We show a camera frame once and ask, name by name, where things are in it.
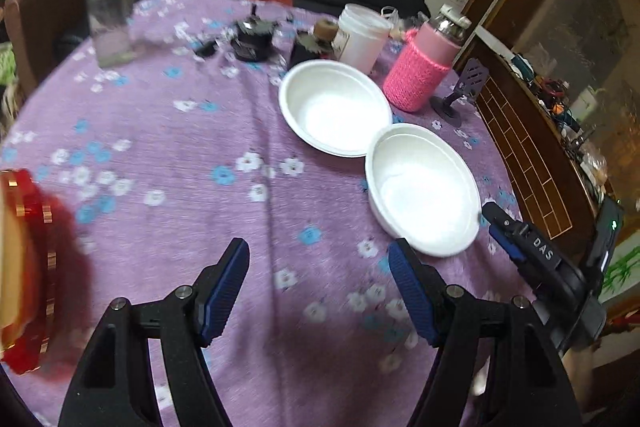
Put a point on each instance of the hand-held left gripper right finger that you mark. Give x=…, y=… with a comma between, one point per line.
x=415, y=297

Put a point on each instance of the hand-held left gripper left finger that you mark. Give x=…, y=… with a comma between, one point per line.
x=225, y=292

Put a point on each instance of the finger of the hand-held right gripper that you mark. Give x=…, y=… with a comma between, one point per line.
x=525, y=239

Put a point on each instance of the large white bowl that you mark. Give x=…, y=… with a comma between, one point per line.
x=395, y=227

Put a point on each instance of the small white bowl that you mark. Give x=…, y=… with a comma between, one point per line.
x=425, y=192

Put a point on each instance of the red translucent bowl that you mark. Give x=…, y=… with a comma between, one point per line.
x=65, y=267

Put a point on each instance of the red plate with gold rim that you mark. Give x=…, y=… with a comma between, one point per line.
x=35, y=237

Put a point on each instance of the wooden display cabinet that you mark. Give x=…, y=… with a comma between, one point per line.
x=525, y=147

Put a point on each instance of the clutter on cabinet ledge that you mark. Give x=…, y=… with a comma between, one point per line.
x=565, y=117

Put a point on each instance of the purple floral tablecloth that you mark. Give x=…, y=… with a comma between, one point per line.
x=175, y=147

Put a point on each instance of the black phone stand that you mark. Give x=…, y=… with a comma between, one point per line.
x=472, y=79

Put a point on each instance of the bottle with pink knitted sleeve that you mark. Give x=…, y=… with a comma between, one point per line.
x=417, y=72

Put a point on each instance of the small black teapot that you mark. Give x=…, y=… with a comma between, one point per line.
x=252, y=39

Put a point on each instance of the white plastic jar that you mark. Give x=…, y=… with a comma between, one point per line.
x=362, y=42

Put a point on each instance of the clear plastic bag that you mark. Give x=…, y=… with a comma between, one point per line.
x=390, y=19

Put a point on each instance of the wooden spool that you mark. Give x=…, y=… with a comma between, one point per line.
x=326, y=31

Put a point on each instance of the glass jar with green lid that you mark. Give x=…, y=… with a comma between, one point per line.
x=110, y=22

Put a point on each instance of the brown wooden chair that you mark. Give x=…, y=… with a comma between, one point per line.
x=45, y=22

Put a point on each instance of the green bamboo wall sticker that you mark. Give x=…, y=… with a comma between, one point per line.
x=622, y=272

